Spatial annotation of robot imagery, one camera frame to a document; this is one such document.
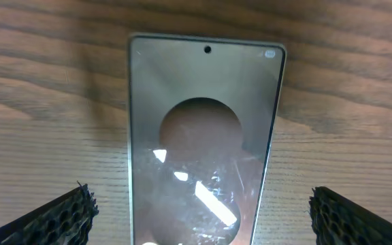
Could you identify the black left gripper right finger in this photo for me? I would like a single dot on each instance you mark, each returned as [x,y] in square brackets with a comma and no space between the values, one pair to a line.
[337,220]

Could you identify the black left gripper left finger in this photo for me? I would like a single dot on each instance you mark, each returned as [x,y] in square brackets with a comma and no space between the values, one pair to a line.
[66,220]

